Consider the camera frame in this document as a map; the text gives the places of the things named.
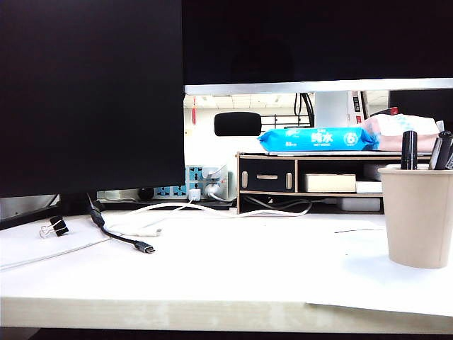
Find black marker with white print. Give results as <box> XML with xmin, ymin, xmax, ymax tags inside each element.
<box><xmin>401</xmin><ymin>130</ymin><xmax>419</xmax><ymax>170</ymax></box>

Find beige paper cup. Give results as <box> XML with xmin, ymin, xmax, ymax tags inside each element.
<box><xmin>377</xmin><ymin>165</ymin><xmax>453</xmax><ymax>269</ymax></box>

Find white power plug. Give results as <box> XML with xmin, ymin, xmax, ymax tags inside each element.
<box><xmin>204</xmin><ymin>182</ymin><xmax>224</xmax><ymax>199</ymax></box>
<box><xmin>206</xmin><ymin>164</ymin><xmax>227</xmax><ymax>180</ymax></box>

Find white blue power socket cube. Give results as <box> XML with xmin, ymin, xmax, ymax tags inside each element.
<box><xmin>154</xmin><ymin>164</ymin><xmax>237</xmax><ymax>201</ymax></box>

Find black flat monitor base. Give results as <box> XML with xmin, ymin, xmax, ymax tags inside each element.
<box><xmin>101</xmin><ymin>198</ymin><xmax>236</xmax><ymax>211</ymax></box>

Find black organizer drawer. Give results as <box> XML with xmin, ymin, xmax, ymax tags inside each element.
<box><xmin>239</xmin><ymin>159</ymin><xmax>296</xmax><ymax>193</ymax></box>

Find black chair headrest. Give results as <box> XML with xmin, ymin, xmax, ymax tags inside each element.
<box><xmin>213</xmin><ymin>112</ymin><xmax>262</xmax><ymax>137</ymax></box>

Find blue wet wipes pack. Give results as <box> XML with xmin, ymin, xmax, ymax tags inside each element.
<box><xmin>257</xmin><ymin>126</ymin><xmax>379</xmax><ymax>152</ymax></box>

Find wooden desk organizer shelf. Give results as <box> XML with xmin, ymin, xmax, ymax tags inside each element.
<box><xmin>236</xmin><ymin>151</ymin><xmax>443</xmax><ymax>216</ymax></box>

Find cream rectangular box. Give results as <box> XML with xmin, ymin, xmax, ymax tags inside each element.
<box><xmin>303</xmin><ymin>173</ymin><xmax>357</xmax><ymax>193</ymax></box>

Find flat white power strip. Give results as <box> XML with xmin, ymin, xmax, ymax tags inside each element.
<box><xmin>96</xmin><ymin>189</ymin><xmax>142</xmax><ymax>203</ymax></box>

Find white power adapter brick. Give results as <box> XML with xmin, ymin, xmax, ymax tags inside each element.
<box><xmin>336</xmin><ymin>197</ymin><xmax>382</xmax><ymax>213</ymax></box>

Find flat white box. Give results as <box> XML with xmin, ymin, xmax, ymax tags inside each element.
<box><xmin>355</xmin><ymin>180</ymin><xmax>383</xmax><ymax>194</ymax></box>

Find large black computer monitor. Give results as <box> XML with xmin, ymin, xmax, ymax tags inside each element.
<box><xmin>0</xmin><ymin>0</ymin><xmax>187</xmax><ymax>198</ymax></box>

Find black monitor stand foot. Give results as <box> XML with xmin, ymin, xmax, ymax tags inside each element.
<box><xmin>0</xmin><ymin>192</ymin><xmax>105</xmax><ymax>231</ymax></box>

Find black monitor with silver edge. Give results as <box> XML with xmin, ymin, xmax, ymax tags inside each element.
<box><xmin>182</xmin><ymin>0</ymin><xmax>453</xmax><ymax>96</ymax></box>

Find pink tissue pack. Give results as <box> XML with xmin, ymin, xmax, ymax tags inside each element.
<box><xmin>360</xmin><ymin>113</ymin><xmax>440</xmax><ymax>152</ymax></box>

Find large white paper sheet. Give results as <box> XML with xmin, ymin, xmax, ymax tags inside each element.
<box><xmin>240</xmin><ymin>215</ymin><xmax>453</xmax><ymax>317</ymax></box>

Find black binder clip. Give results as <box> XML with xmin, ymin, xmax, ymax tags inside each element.
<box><xmin>38</xmin><ymin>215</ymin><xmax>70</xmax><ymax>239</ymax></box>

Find black background monitor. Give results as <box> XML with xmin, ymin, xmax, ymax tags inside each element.
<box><xmin>388</xmin><ymin>89</ymin><xmax>453</xmax><ymax>134</ymax></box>

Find black pen with silver clip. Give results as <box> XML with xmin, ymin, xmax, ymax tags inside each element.
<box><xmin>428</xmin><ymin>130</ymin><xmax>453</xmax><ymax>171</ymax></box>

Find white power cable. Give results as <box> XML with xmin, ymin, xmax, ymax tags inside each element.
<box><xmin>205</xmin><ymin>193</ymin><xmax>313</xmax><ymax>219</ymax></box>

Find thin black cable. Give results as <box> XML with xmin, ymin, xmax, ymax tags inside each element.
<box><xmin>243</xmin><ymin>195</ymin><xmax>314</xmax><ymax>213</ymax></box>

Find white USB cable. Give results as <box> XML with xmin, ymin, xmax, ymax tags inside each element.
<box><xmin>105</xmin><ymin>200</ymin><xmax>213</xmax><ymax>239</ymax></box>

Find black hanging cables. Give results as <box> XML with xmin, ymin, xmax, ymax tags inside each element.
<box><xmin>294</xmin><ymin>91</ymin><xmax>316</xmax><ymax>128</ymax></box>

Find black USB-C cable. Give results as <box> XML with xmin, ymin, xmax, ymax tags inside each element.
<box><xmin>86</xmin><ymin>193</ymin><xmax>156</xmax><ymax>255</ymax></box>

